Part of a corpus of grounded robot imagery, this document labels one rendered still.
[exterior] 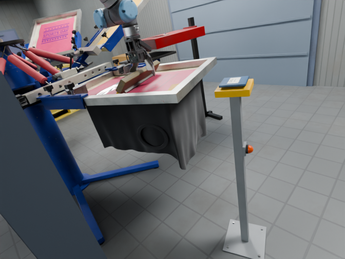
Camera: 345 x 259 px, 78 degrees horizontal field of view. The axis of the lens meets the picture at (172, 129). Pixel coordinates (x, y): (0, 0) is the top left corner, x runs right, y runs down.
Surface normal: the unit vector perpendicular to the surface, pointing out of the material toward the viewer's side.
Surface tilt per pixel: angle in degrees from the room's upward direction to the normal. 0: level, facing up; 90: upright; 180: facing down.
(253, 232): 0
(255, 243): 0
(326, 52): 90
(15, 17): 90
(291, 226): 0
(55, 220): 90
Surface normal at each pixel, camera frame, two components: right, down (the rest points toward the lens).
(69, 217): 0.70, 0.19
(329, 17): -0.69, 0.45
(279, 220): -0.20, -0.87
